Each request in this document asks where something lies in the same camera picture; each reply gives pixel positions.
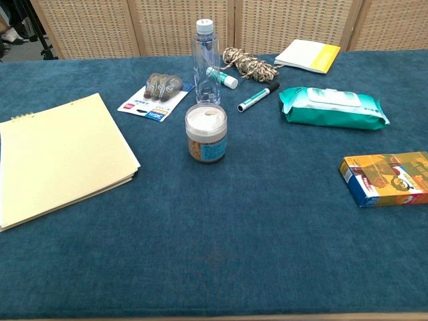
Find orange blue snack box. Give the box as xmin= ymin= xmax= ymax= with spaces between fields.
xmin=339 ymin=150 xmax=428 ymax=208

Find clear jar white lid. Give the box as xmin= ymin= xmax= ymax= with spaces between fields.
xmin=185 ymin=104 xmax=228 ymax=164

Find clear plastic water bottle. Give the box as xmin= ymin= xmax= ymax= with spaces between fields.
xmin=192 ymin=18 xmax=222 ymax=106

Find white green glue stick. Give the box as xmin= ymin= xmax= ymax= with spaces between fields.
xmin=205 ymin=66 xmax=239 ymax=90

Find white yellow notepad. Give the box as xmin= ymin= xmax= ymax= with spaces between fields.
xmin=274 ymin=39 xmax=342 ymax=75

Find yellow spiral notebook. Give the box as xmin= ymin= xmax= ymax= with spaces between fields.
xmin=0 ymin=92 xmax=141 ymax=233

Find teal wet wipes pack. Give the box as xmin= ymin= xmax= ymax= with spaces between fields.
xmin=278 ymin=86 xmax=391 ymax=130

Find blue velvet tablecloth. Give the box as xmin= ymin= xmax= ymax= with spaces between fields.
xmin=0 ymin=49 xmax=428 ymax=318

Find black tripod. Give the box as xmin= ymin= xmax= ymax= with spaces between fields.
xmin=13 ymin=0 xmax=60 ymax=61

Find correction tape blister pack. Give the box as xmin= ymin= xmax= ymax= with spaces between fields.
xmin=117 ymin=72 xmax=195 ymax=123

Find white shoe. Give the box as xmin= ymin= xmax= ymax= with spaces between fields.
xmin=1 ymin=27 xmax=30 ymax=45

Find beige braided rope bundle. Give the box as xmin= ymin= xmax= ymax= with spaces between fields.
xmin=220 ymin=47 xmax=280 ymax=83

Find wicker folding screen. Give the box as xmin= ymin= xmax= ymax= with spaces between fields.
xmin=29 ymin=0 xmax=428 ymax=60

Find green white marker pen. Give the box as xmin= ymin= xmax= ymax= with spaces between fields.
xmin=237 ymin=82 xmax=280 ymax=113

